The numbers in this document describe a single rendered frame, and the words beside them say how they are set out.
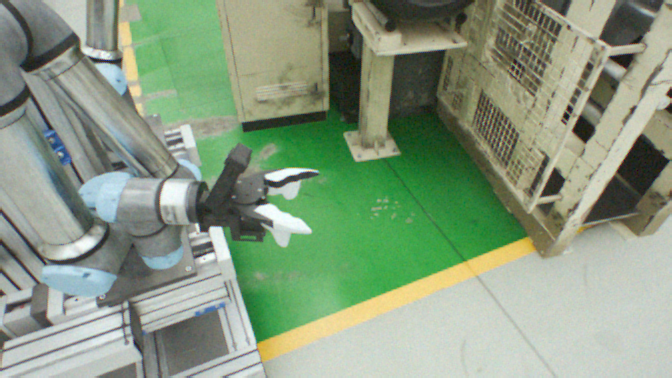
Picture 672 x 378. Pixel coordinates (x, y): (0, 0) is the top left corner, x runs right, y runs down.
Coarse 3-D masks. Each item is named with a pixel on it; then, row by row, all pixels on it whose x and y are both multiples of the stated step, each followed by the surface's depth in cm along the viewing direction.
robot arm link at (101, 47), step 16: (96, 0) 115; (112, 0) 117; (96, 16) 117; (112, 16) 119; (96, 32) 120; (112, 32) 122; (96, 48) 122; (112, 48) 124; (96, 64) 123; (112, 64) 125
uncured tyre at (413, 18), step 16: (368, 0) 146; (384, 0) 140; (400, 0) 141; (416, 0) 144; (432, 0) 163; (448, 0) 145; (464, 0) 147; (400, 16) 148; (416, 16) 147; (432, 16) 148; (448, 16) 153
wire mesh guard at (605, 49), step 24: (504, 0) 159; (528, 0) 145; (480, 24) 177; (456, 48) 199; (528, 48) 151; (576, 48) 129; (600, 48) 120; (456, 72) 204; (600, 72) 123; (528, 96) 156; (456, 120) 211; (480, 120) 190; (552, 120) 145; (480, 144) 195; (528, 168) 163; (552, 168) 150
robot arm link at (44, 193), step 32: (0, 0) 53; (0, 32) 52; (0, 64) 52; (0, 96) 52; (0, 128) 55; (32, 128) 59; (0, 160) 57; (32, 160) 60; (32, 192) 62; (64, 192) 66; (32, 224) 68; (64, 224) 69; (96, 224) 75; (64, 256) 71; (96, 256) 75; (64, 288) 77; (96, 288) 76
